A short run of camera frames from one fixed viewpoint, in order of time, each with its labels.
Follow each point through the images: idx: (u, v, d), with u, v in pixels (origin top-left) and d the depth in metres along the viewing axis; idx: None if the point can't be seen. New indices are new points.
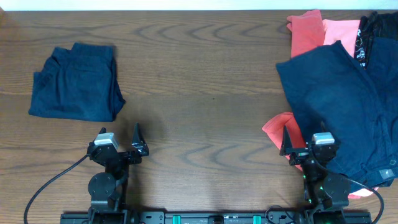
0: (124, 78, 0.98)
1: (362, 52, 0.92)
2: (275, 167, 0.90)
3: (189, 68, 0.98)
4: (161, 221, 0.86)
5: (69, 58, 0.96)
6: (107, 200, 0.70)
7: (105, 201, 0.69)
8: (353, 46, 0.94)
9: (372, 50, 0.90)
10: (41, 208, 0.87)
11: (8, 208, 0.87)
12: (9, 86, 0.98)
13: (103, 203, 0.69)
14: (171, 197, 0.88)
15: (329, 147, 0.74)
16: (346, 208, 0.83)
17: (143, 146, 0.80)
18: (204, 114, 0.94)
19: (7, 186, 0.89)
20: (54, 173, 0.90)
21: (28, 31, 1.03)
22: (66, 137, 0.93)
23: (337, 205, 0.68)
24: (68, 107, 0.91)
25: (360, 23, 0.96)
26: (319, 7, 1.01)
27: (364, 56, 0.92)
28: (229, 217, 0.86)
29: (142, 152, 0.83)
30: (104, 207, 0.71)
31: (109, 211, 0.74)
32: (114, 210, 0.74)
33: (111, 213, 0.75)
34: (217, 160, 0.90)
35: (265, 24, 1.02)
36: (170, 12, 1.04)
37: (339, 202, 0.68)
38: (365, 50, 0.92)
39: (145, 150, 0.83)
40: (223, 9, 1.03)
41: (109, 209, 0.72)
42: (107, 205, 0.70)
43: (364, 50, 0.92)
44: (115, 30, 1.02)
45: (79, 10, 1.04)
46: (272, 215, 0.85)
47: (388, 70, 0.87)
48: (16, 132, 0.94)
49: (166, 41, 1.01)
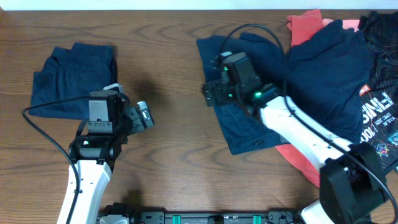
0: (124, 77, 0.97)
1: (326, 31, 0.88)
2: (275, 167, 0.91)
3: (188, 68, 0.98)
4: (161, 221, 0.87)
5: (69, 58, 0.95)
6: (109, 93, 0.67)
7: (101, 101, 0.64)
8: (338, 33, 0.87)
9: (335, 32, 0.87)
10: (44, 208, 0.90)
11: (13, 207, 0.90)
12: (9, 86, 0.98)
13: (101, 101, 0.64)
14: (171, 197, 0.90)
15: (227, 66, 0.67)
16: None
17: (147, 109, 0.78)
18: (204, 115, 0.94)
19: (12, 186, 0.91)
20: (54, 173, 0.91)
21: (26, 30, 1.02)
22: (65, 137, 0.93)
23: (244, 69, 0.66)
24: (68, 107, 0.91)
25: (360, 23, 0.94)
26: (319, 7, 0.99)
27: (328, 33, 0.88)
28: (229, 217, 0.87)
29: (146, 119, 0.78)
30: (99, 108, 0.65)
31: (99, 125, 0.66)
32: (107, 123, 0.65)
33: (101, 133, 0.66)
34: (217, 160, 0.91)
35: (265, 23, 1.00)
36: (170, 12, 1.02)
37: (240, 62, 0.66)
38: (331, 28, 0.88)
39: (150, 116, 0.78)
40: (224, 9, 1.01)
41: (103, 116, 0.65)
42: (111, 97, 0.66)
43: (328, 30, 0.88)
44: (115, 30, 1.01)
45: (78, 9, 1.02)
46: (272, 215, 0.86)
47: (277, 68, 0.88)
48: (15, 132, 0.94)
49: (166, 41, 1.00)
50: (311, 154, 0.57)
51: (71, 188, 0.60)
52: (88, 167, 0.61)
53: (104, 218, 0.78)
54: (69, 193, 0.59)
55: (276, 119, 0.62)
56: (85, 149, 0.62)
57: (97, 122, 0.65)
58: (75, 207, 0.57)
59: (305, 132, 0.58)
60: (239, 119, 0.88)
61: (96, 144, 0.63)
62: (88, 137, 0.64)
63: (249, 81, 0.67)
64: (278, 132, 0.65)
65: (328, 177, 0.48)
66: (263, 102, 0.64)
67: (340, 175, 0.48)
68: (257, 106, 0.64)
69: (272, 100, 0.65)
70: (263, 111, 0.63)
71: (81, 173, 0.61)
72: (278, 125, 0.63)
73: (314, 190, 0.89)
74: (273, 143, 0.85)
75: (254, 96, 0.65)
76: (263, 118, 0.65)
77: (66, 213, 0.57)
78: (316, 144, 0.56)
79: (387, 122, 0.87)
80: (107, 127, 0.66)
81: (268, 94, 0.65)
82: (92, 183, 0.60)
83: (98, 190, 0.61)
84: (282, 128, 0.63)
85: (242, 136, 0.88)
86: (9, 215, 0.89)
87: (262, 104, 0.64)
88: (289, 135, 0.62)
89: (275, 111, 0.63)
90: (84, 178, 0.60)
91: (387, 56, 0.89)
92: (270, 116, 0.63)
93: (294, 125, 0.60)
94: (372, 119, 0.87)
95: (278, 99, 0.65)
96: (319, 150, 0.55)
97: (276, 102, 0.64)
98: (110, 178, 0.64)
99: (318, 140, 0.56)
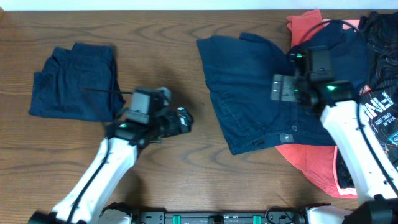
0: (124, 78, 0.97)
1: (326, 30, 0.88)
2: (275, 167, 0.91)
3: (189, 68, 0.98)
4: (161, 221, 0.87)
5: (69, 58, 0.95)
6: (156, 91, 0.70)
7: (146, 94, 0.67)
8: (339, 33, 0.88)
9: (336, 32, 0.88)
10: (45, 208, 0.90)
11: (14, 207, 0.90)
12: (10, 86, 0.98)
13: (144, 94, 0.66)
14: (171, 197, 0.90)
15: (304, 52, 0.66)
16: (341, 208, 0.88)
17: (185, 114, 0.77)
18: (204, 115, 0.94)
19: (12, 186, 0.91)
20: (55, 173, 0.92)
21: (27, 31, 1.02)
22: (66, 137, 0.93)
23: (320, 57, 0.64)
24: (68, 107, 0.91)
25: (360, 23, 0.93)
26: (319, 7, 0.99)
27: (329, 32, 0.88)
28: (229, 217, 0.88)
29: (183, 127, 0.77)
30: (142, 100, 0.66)
31: (136, 114, 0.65)
32: (145, 115, 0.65)
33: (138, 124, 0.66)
34: (217, 160, 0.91)
35: (265, 24, 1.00)
36: (170, 12, 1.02)
37: (319, 50, 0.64)
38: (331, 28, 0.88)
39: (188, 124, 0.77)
40: (224, 9, 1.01)
41: (143, 108, 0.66)
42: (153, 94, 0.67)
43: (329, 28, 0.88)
44: (115, 30, 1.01)
45: (78, 10, 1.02)
46: (272, 215, 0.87)
47: (276, 69, 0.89)
48: (15, 132, 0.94)
49: (166, 41, 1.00)
50: (361, 175, 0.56)
51: (101, 157, 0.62)
52: (119, 145, 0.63)
53: (107, 210, 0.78)
54: (97, 160, 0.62)
55: (339, 122, 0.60)
56: (119, 130, 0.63)
57: (136, 111, 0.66)
58: (96, 173, 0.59)
59: (366, 154, 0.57)
60: (239, 119, 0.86)
61: (129, 129, 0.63)
62: (125, 122, 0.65)
63: (321, 71, 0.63)
64: (334, 134, 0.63)
65: (372, 213, 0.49)
66: (331, 98, 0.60)
67: (385, 216, 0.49)
68: (324, 99, 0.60)
69: (343, 102, 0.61)
70: (330, 109, 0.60)
71: (112, 147, 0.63)
72: (337, 129, 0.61)
73: (314, 190, 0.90)
74: (273, 143, 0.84)
75: (326, 88, 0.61)
76: (324, 114, 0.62)
77: (89, 175, 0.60)
78: (372, 173, 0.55)
79: (387, 122, 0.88)
80: (142, 119, 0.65)
81: (340, 90, 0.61)
82: (119, 159, 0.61)
83: (121, 167, 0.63)
84: (339, 134, 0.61)
85: (242, 136, 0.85)
86: (10, 214, 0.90)
87: (331, 101, 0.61)
88: (346, 143, 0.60)
89: (343, 115, 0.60)
90: (114, 152, 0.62)
91: (387, 56, 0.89)
92: (337, 117, 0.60)
93: (358, 140, 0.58)
94: (372, 120, 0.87)
95: (351, 102, 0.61)
96: (374, 179, 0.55)
97: (347, 107, 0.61)
98: (133, 163, 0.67)
99: (377, 172, 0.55)
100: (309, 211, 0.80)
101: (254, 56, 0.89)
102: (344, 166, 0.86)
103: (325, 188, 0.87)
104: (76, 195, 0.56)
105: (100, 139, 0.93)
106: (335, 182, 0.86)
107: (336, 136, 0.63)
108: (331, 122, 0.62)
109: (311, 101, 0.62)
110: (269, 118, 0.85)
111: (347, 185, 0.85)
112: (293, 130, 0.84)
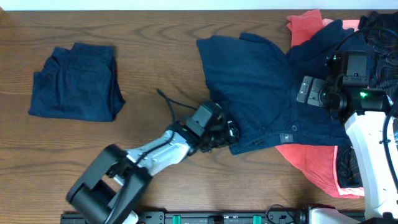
0: (124, 77, 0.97)
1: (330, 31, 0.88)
2: (275, 167, 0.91)
3: (189, 68, 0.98)
4: (161, 221, 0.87)
5: (69, 58, 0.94)
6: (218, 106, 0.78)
7: (209, 111, 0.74)
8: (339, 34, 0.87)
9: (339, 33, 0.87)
10: (44, 208, 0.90)
11: (13, 207, 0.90)
12: (9, 86, 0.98)
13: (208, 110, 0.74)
14: (171, 196, 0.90)
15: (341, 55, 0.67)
16: (340, 208, 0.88)
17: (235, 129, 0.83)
18: None
19: (11, 186, 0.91)
20: (54, 172, 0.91)
21: (27, 31, 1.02)
22: (65, 137, 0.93)
23: (356, 62, 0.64)
24: (68, 107, 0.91)
25: (360, 23, 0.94)
26: (319, 7, 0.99)
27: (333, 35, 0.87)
28: (229, 217, 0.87)
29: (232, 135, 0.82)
30: (204, 114, 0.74)
31: (196, 125, 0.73)
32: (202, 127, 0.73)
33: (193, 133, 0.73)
34: (217, 160, 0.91)
35: (265, 24, 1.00)
36: (170, 12, 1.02)
37: (356, 55, 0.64)
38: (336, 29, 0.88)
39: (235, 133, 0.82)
40: (224, 9, 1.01)
41: (201, 121, 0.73)
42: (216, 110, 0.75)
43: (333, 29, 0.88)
44: (115, 30, 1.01)
45: (78, 10, 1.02)
46: (273, 215, 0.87)
47: (273, 67, 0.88)
48: (15, 132, 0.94)
49: (166, 41, 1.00)
50: (374, 190, 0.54)
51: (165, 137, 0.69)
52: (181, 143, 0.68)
53: None
54: (161, 140, 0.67)
55: (364, 134, 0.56)
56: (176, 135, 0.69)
57: (195, 122, 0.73)
58: (159, 148, 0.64)
59: (385, 170, 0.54)
60: (240, 119, 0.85)
61: (187, 136, 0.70)
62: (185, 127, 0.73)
63: (354, 76, 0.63)
64: (355, 142, 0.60)
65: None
66: (361, 104, 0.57)
67: None
68: (352, 103, 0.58)
69: (374, 111, 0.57)
70: (357, 116, 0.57)
71: (175, 135, 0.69)
72: (359, 140, 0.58)
73: (314, 190, 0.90)
74: (273, 143, 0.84)
75: (358, 93, 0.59)
76: (350, 121, 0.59)
77: (153, 145, 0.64)
78: (387, 191, 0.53)
79: None
80: (199, 130, 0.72)
81: (373, 99, 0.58)
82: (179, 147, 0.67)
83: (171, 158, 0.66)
84: (360, 144, 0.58)
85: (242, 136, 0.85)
86: (9, 214, 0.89)
87: (359, 107, 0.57)
88: (365, 155, 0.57)
89: (369, 126, 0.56)
90: (176, 140, 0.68)
91: (387, 56, 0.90)
92: (362, 124, 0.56)
93: (380, 155, 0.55)
94: None
95: (381, 113, 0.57)
96: (387, 196, 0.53)
97: (375, 118, 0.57)
98: (178, 162, 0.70)
99: (392, 190, 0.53)
100: (310, 210, 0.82)
101: (254, 56, 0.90)
102: (344, 167, 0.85)
103: (325, 188, 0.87)
104: (143, 151, 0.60)
105: (100, 139, 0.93)
106: (334, 182, 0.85)
107: (357, 145, 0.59)
108: (355, 130, 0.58)
109: (340, 104, 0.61)
110: (269, 118, 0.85)
111: (347, 185, 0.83)
112: (293, 130, 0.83)
